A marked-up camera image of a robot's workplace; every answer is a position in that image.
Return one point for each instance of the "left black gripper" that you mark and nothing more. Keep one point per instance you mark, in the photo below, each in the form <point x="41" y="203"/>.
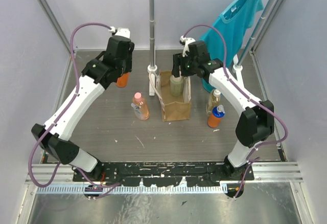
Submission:
<point x="126" y="65"/>

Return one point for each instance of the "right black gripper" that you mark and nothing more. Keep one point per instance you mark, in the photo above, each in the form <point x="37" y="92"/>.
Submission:
<point x="178" y="60"/>

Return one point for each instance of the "blue pump bottle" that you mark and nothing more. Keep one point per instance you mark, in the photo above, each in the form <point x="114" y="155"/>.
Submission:
<point x="123" y="80"/>

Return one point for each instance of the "amber bottle white cap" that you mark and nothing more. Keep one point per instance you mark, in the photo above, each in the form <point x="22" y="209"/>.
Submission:
<point x="213" y="101"/>

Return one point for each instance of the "pink cap clear bottle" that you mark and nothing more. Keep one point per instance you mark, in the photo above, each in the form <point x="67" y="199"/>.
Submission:
<point x="140" y="107"/>

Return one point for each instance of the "orange bottle blue cap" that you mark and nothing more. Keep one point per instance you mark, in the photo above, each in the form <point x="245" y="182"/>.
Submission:
<point x="216" y="116"/>

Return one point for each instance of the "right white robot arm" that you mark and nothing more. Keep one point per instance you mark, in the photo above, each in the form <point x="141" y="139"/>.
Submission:
<point x="256" y="122"/>

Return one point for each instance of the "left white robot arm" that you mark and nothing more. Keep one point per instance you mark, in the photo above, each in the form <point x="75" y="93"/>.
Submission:
<point x="95" y="79"/>

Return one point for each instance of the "brown canvas tote bag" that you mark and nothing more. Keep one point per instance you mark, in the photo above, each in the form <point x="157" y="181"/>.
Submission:
<point x="172" y="108"/>

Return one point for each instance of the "green bottle cream cap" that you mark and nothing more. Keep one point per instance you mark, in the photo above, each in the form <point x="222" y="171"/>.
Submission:
<point x="176" y="85"/>

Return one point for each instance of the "white metal clothes rack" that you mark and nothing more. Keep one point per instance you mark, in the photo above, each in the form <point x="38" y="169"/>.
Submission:
<point x="152" y="67"/>

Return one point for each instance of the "teal t-shirt on hanger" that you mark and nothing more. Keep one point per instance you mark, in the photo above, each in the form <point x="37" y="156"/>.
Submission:
<point x="232" y="23"/>

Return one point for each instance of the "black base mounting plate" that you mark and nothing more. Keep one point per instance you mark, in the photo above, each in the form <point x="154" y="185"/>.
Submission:
<point x="163" y="174"/>

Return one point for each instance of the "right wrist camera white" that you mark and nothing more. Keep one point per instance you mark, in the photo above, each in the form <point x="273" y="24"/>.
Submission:
<point x="185" y="41"/>

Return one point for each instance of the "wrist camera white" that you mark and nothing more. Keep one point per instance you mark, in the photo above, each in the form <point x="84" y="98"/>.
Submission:
<point x="185" y="41"/>
<point x="124" y="32"/>

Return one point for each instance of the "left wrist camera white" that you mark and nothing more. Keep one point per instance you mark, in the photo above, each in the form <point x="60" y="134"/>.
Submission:
<point x="124" y="32"/>

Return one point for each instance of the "aluminium frame rail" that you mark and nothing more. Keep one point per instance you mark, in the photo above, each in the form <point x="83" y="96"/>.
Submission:
<point x="55" y="180"/>

